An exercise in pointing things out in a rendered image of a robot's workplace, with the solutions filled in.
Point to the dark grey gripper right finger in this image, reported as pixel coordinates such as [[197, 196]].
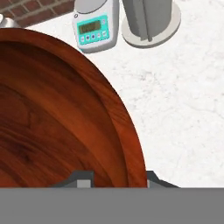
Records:
[[152, 180]]

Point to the large brown wooden bowl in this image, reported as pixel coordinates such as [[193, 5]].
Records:
[[52, 116]]

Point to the white kitchen scale teal panel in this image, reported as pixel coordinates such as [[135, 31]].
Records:
[[94, 27]]

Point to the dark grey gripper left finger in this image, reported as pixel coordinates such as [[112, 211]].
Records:
[[78, 178]]

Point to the grey paper towel holder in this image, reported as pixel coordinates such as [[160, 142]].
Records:
[[150, 20]]

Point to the small grey metal object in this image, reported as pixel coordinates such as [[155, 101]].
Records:
[[6, 22]]

